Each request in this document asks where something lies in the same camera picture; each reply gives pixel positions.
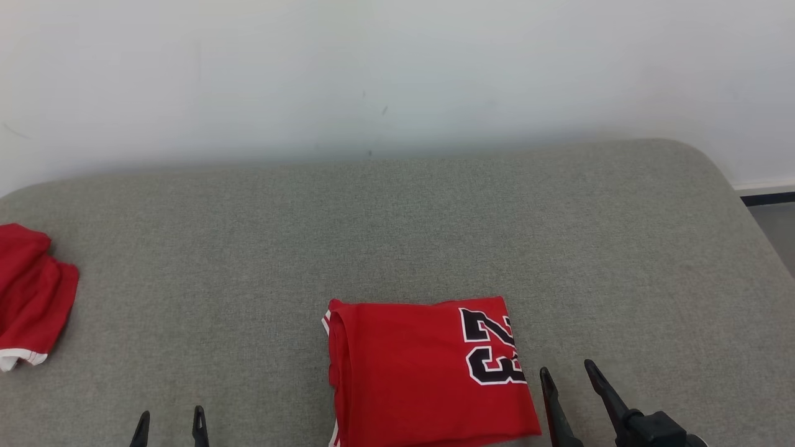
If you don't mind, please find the grey fabric sofa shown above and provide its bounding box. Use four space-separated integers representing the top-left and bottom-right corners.
0 138 795 447

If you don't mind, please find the white wall baseboard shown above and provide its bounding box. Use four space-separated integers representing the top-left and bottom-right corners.
733 180 795 194

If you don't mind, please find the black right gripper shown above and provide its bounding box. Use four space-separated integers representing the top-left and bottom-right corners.
539 359 709 447

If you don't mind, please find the red shorts white band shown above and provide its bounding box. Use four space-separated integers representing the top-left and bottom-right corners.
0 223 80 373

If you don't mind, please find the red number 23 jersey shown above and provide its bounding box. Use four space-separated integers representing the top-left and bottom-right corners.
321 296 543 447

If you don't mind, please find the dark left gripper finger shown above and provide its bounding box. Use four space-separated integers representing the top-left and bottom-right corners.
191 405 211 447
129 410 152 447

